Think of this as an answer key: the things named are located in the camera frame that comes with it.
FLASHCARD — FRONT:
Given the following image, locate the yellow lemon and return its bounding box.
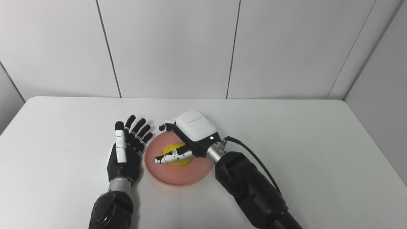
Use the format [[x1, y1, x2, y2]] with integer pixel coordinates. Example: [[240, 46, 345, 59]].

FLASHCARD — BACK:
[[162, 142, 193, 166]]

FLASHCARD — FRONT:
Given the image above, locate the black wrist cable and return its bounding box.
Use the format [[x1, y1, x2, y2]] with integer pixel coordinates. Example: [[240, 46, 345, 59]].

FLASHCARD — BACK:
[[224, 136, 282, 194]]

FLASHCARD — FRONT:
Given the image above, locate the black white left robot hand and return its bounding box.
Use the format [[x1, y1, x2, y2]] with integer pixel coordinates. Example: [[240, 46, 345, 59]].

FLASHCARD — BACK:
[[107, 114, 154, 186]]

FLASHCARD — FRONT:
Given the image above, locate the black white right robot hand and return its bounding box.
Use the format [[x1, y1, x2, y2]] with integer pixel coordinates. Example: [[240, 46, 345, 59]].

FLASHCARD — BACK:
[[154, 110, 222, 165]]

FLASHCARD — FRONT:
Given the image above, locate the pink round plate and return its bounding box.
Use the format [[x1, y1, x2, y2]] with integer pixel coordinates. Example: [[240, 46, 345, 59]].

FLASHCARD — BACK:
[[144, 131, 214, 187]]

